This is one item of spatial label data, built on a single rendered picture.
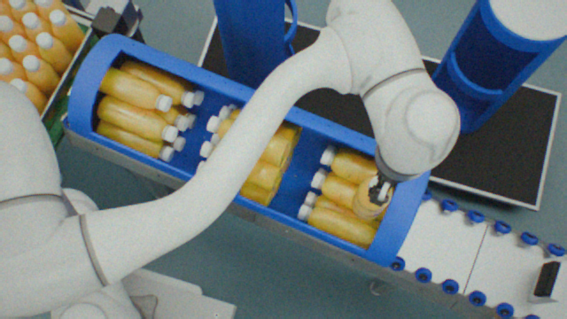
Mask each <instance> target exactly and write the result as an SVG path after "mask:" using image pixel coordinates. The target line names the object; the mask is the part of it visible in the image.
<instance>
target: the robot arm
mask: <svg viewBox="0 0 567 319"><path fill-rule="evenodd" d="M326 23H327V27H324V28H323V29H322V32H321V34H320V35H319V37H318V39H317V40H316V42H315V43H313V45H312V46H311V47H309V48H307V49H306V50H303V51H301V52H299V53H297V54H296V55H294V56H292V57H291V58H288V60H286V61H285V62H284V63H282V64H281V65H280V66H279V67H278V68H276V69H275V70H274V71H273V72H272V73H271V75H270V76H269V77H268V78H267V79H266V80H265V81H264V82H263V83H262V84H261V85H260V86H259V88H258V89H257V91H256V92H255V94H254V95H253V96H252V98H251V99H250V101H249V103H247V105H246V106H245V108H244V109H243V111H242V112H241V113H240V114H239V115H238V118H237V119H236V121H235V122H233V124H232V125H231V126H230V128H229V131H228V132H227V133H226V135H225V136H224V138H223V139H222V140H221V141H220V142H219V143H218V145H217V146H216V148H215V149H214V151H213V152H212V154H211V155H210V157H209V158H208V159H207V162H206V164H204V165H203V166H202V168H201V169H200V170H199V171H198V172H197V174H196V175H195V176H194V177H193V178H192V179H191V180H189V181H188V182H187V183H186V184H185V185H184V186H183V187H182V188H181V189H180V190H179V191H176V192H175V193H173V194H171V195H169V196H167V197H164V198H160V199H157V200H153V201H150V203H144V204H140V205H133V206H124V207H119V208H114V209H107V210H100V211H99V210H98V208H97V205H96V204H95V203H94V201H93V200H91V199H90V198H89V197H88V196H87V195H85V194H84V193H82V192H81V191H76V190H72V189H61V186H60V174H59V168H58V162H57V157H56V154H55V152H54V149H53V146H52V142H51V140H50V139H49V136H48V134H47V132H46V128H45V127H44V125H43V123H42V121H41V118H40V115H39V113H38V111H37V109H35V107H34V106H33V105H32V102H31V101H30V100H29V99H28V98H27V96H26V95H25V94H24V93H22V92H21V91H20V90H18V88H17V87H16V86H15V85H13V84H10V83H7V82H4V81H2V80H0V319H18V318H24V317H29V316H33V315H36V314H41V313H44V312H47V311H50V316H52V319H153V317H154V311H155V309H156V306H157V305H158V298H157V297H156V296H155V295H152V294H150V295H145V296H129V295H128V293H127V291H126V289H125V286H124V284H123V282H122V280H121V279H122V278H123V277H125V276H127V275H129V274H131V272H132V271H134V270H137V269H138V268H141V267H142V266H143V265H145V264H147V263H150V262H152V261H154V260H156V258H158V257H160V255H162V254H165V253H168V252H170V251H171V250H173V249H175V248H176V247H179V246H181V245H182V244H183V243H185V242H186V241H188V240H190V239H191V238H194V237H195V236H196V235H197V234H199V233H200V232H202V231H203V229H204V228H207V227H208V226H209V225H210V224H211V223H212V222H213V221H214V220H215V219H216V218H218V217H219V214H221V213H222V212H223V211H224V210H225V209H226V207H227V206H228V205H229V203H230V201H231V200H232V199H233V198H234V197H235V196H236V195H237V193H238V192H239V190H240V187H241V186H242V184H243V183H244V181H245V179H246V177H247V176H249V174H250V173H251V171H252V169H253V167H254V166H255V164H256V162H257V161H258V158H259V157H260V155H261V154H262V153H263V152H264V151H265V149H266V147H267V146H268V142H269V141H270V139H271V138H272V136H273V135H274V134H275V132H276V131H277V129H278V127H279V126H280V124H281V123H282V121H283V119H284V117H285V115H286V114H287V113H288V111H289V110H290V108H292V107H293V105H294V104H295V103H296V101H297V100H298V99H299V98H300V97H301V96H302V95H304V94H306V93H308V92H309V91H311V90H314V89H320V88H321V87H330V89H334V90H336V91H338V92H339V93H341V94H346V93H353V94H355V95H358V94H360V96H361V99H363V103H364V104H365V106H366V109H367V111H368V114H369V119H370V122H371V125H372V128H373V132H374V136H375V139H376V142H377V144H376V147H375V164H376V167H377V169H378V171H377V173H376V175H377V176H378V178H377V179H378V180H379V181H378V182H377V183H376V185H375V184H373V186H372V187H371V186H370V187H369V194H368V197H369V203H371V204H373V205H376V206H380V207H381V206H382V205H383V204H384V203H387V201H388V200H389V195H390V193H388V191H389V190H390V189H392V187H393V186H395V185H396V184H397V183H404V182H407V181H411V180H414V179H416V178H417V177H419V176H421V175H422V174H423V172H425V171H427V170H429V169H431V168H433V167H436V166H437V165H438V164H439V163H440V162H441V161H443V160H444V158H445V157H446V156H447V155H448V154H449V153H450V152H451V150H452V149H453V147H454V144H455V141H456V139H457V137H458V134H459V129H460V115H459V112H458V109H457V107H456V105H455V103H454V100H453V99H452V98H451V97H450V96H448V95H447V94H445V93H444V92H442V91H441V90H439V89H437V86H436V85H435V84H433V82H432V81H431V79H430V77H429V75H428V73H427V72H426V69H425V67H424V64H423V61H422V56H421V52H420V51H419V50H418V48H417V46H416V41H415V39H414V37H413V36H412V34H411V32H410V30H409V28H408V25H407V23H406V22H404V20H403V18H402V16H401V15H400V13H399V11H398V10H397V8H396V7H395V6H394V4H393V3H392V1H390V0H331V1H330V5H329V8H328V11H327V15H326Z"/></svg>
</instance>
